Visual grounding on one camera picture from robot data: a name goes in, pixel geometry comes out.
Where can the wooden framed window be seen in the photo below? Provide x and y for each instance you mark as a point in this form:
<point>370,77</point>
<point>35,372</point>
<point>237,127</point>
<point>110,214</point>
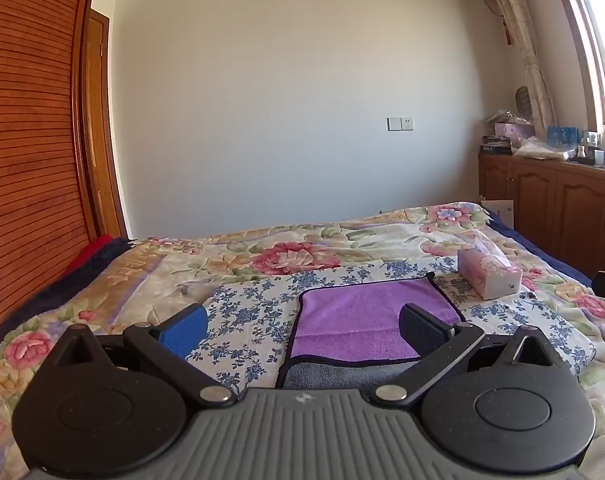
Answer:
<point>594,40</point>

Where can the blue box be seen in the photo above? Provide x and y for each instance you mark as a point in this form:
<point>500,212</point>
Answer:
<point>563,135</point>

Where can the patterned beige curtain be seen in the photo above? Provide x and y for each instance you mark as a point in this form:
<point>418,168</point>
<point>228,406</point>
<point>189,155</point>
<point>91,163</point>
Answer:
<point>524,45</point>

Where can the clear plastic bag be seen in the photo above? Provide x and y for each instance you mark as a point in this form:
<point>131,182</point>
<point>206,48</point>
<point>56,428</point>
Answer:
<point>537,148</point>

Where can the red cloth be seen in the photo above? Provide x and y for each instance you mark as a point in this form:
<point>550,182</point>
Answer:
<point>93,251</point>

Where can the blue floral cloth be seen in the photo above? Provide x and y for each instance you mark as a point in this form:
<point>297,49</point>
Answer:
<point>252,310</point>

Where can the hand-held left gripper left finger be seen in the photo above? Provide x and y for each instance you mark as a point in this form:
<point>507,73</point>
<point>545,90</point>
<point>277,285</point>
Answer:
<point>185,331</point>

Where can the pink floral bed blanket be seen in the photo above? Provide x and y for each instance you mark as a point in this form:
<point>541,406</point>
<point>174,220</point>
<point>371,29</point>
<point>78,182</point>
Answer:
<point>192,265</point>

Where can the pink floral tissue box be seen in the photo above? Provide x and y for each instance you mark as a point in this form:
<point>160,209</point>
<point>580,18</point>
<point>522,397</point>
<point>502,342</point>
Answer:
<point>489,270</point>

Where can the grey towel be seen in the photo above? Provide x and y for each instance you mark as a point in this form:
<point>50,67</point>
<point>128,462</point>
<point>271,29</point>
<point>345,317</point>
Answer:
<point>347,374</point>

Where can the slatted wooden wardrobe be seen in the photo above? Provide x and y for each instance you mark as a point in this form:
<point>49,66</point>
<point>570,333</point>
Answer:
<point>30,160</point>

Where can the stack of dark books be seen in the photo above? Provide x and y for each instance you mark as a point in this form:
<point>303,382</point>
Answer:
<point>494,144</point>

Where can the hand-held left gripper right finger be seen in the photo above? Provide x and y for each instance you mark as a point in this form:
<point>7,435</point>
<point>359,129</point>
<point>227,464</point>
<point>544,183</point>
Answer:
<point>422,327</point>

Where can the wooden door frame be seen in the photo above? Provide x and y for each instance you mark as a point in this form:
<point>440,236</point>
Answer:
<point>100,125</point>

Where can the white wall socket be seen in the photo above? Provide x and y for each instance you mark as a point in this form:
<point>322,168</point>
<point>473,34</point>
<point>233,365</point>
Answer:
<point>400,123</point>

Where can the wooden cabinet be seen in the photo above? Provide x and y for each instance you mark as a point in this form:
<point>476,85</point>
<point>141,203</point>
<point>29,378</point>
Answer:
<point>552,205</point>

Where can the purple towel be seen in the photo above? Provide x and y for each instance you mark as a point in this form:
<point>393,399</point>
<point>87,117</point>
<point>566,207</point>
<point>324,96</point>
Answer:
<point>372,317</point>

